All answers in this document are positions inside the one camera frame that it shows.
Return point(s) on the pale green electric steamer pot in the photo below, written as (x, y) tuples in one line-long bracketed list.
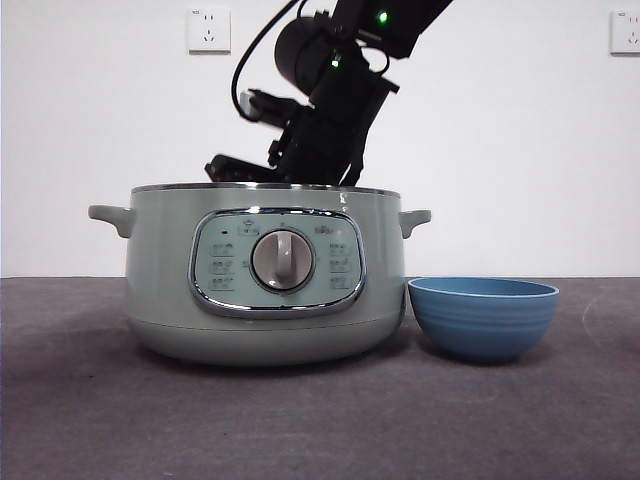
[(155, 280)]

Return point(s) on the blue ribbed bowl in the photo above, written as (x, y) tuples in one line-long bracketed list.
[(482, 320)]

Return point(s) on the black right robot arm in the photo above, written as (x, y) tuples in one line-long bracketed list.
[(340, 110)]

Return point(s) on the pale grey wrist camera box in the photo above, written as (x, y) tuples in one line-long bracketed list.
[(248, 104)]

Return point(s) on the white wall socket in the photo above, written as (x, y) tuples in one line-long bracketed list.
[(625, 32), (209, 30)]

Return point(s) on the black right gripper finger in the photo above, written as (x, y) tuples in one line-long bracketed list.
[(240, 170)]

